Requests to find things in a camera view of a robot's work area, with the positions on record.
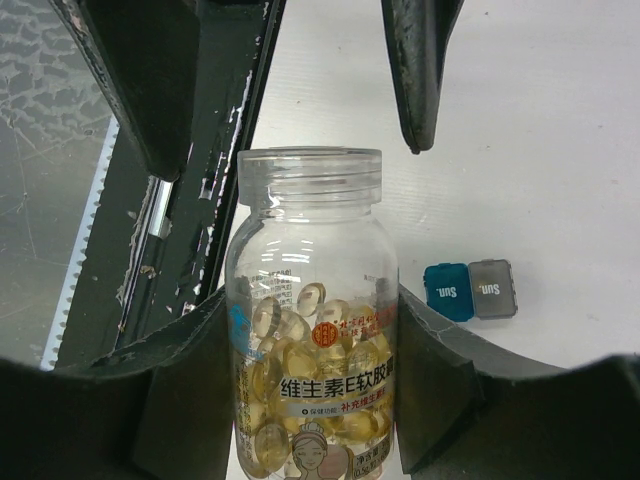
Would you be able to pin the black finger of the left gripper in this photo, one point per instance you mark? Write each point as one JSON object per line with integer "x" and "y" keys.
{"x": 154, "y": 61}
{"x": 417, "y": 33}

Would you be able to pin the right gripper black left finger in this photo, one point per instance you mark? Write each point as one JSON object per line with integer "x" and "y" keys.
{"x": 160, "y": 408}

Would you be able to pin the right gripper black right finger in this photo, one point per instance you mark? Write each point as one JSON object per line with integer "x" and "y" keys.
{"x": 468, "y": 409}

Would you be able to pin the grey pill box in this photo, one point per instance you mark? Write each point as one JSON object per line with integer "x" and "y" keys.
{"x": 493, "y": 290}

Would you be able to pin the teal pill box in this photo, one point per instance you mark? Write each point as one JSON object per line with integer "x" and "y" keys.
{"x": 448, "y": 291}

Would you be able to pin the glass pill bottle yellow pills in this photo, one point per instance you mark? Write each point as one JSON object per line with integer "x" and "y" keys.
{"x": 312, "y": 287}

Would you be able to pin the white cable duct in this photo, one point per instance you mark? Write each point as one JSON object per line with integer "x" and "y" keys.
{"x": 78, "y": 253}

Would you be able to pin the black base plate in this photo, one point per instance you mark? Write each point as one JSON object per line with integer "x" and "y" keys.
{"x": 156, "y": 247}

